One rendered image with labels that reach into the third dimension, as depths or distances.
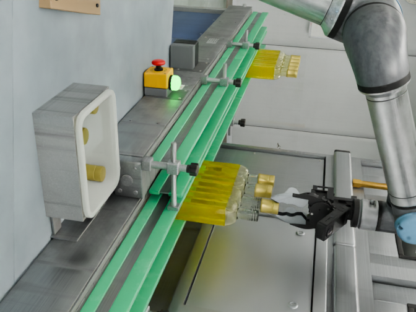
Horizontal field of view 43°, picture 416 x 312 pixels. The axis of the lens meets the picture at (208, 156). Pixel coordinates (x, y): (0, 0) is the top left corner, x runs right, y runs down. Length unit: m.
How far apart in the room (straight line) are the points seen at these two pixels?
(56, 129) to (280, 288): 0.63
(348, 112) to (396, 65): 6.49
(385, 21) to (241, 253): 0.67
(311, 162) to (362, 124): 5.66
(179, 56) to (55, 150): 0.87
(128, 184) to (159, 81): 0.43
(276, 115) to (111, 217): 6.46
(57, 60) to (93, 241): 0.36
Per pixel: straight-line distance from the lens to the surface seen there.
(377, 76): 0.99
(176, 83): 1.53
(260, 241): 1.41
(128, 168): 1.19
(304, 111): 7.48
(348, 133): 7.60
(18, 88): 0.95
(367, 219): 1.31
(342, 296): 1.29
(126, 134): 1.31
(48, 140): 1.00
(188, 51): 1.77
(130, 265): 1.06
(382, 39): 0.99
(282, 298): 1.25
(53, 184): 1.04
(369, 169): 1.93
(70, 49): 1.11
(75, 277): 1.02
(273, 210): 1.31
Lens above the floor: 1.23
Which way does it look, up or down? 10 degrees down
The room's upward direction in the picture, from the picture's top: 97 degrees clockwise
